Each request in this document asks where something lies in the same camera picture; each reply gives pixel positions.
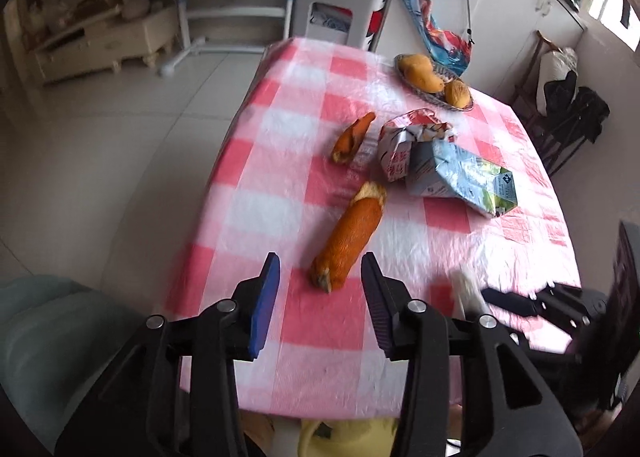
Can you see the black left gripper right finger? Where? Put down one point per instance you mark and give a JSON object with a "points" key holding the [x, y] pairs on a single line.
{"points": [[380, 303]]}

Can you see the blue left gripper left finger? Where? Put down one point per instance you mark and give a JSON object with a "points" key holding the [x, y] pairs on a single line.
{"points": [[264, 295]]}

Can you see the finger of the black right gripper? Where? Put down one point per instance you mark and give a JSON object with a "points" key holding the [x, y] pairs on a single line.
{"points": [[507, 301]]}

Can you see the white tissue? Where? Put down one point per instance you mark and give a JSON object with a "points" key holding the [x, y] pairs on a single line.
{"points": [[468, 300]]}

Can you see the orange peel piece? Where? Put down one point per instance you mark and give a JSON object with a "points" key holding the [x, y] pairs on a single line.
{"points": [[348, 143], [330, 268]]}

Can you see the blue milk carton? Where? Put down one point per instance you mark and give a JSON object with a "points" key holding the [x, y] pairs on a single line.
{"points": [[441, 169]]}

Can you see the red snack wrapper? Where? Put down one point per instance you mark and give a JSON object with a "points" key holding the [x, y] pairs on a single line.
{"points": [[422, 124]]}

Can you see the small red white carton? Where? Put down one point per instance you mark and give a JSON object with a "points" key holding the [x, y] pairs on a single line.
{"points": [[394, 147]]}

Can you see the yellow trash bin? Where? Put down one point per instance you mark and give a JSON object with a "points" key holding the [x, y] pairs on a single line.
{"points": [[360, 437]]}

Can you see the pink checkered tablecloth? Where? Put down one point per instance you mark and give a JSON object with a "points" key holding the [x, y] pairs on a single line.
{"points": [[298, 176]]}

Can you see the black folded chair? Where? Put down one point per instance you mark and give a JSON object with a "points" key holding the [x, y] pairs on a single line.
{"points": [[574, 116]]}

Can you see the dark wicker fruit basket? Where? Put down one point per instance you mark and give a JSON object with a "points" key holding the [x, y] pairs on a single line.
{"points": [[437, 99]]}

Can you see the wooden folding stool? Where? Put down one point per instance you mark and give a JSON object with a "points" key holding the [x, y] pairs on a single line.
{"points": [[521, 91]]}

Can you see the right yellow mango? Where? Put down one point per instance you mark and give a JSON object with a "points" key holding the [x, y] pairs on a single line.
{"points": [[457, 94]]}

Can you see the yellow mango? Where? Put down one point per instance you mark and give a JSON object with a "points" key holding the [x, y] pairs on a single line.
{"points": [[457, 94], [418, 70]]}

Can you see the left yellow mango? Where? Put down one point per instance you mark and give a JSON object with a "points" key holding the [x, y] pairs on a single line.
{"points": [[418, 70]]}

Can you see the colourful hanging bag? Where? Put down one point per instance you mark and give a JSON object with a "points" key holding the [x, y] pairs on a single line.
{"points": [[445, 47]]}

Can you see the cream TV stand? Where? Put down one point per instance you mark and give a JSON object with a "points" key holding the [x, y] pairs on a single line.
{"points": [[102, 42]]}

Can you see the white plastic stool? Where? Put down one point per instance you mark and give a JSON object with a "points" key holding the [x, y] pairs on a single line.
{"points": [[352, 23]]}

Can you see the pink kettlebell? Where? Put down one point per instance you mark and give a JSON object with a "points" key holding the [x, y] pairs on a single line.
{"points": [[134, 9]]}

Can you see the white wall cabinet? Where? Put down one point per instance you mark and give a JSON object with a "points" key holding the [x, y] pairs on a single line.
{"points": [[505, 36]]}

